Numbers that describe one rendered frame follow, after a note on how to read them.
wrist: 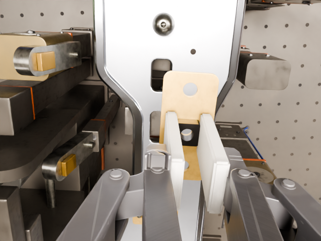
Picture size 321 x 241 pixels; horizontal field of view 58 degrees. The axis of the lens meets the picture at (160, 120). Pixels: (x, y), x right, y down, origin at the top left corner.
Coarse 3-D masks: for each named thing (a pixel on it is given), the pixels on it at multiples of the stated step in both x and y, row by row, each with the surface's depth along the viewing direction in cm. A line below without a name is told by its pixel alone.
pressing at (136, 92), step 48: (96, 0) 42; (144, 0) 42; (192, 0) 42; (240, 0) 42; (96, 48) 44; (144, 48) 44; (192, 48) 44; (144, 96) 47; (144, 144) 49; (192, 192) 52; (192, 240) 56
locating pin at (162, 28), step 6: (162, 12) 40; (156, 18) 39; (162, 18) 38; (168, 18) 39; (156, 24) 39; (162, 24) 38; (168, 24) 39; (174, 24) 40; (156, 30) 39; (162, 30) 39; (168, 30) 39
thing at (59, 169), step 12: (84, 132) 50; (72, 144) 45; (84, 144) 47; (48, 156) 41; (60, 156) 41; (72, 156) 42; (84, 156) 48; (48, 168) 40; (60, 168) 41; (72, 168) 43; (60, 180) 41
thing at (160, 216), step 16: (144, 160) 13; (160, 160) 13; (144, 176) 13; (160, 176) 13; (144, 192) 12; (160, 192) 12; (144, 208) 11; (160, 208) 11; (176, 208) 11; (144, 224) 10; (160, 224) 10; (176, 224) 10; (144, 240) 9; (160, 240) 9; (176, 240) 9
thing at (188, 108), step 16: (176, 80) 20; (192, 80) 20; (208, 80) 20; (176, 96) 20; (192, 96) 20; (208, 96) 20; (176, 112) 21; (192, 112) 20; (208, 112) 20; (160, 128) 21; (192, 128) 20; (192, 144) 20; (192, 160) 22; (192, 176) 22
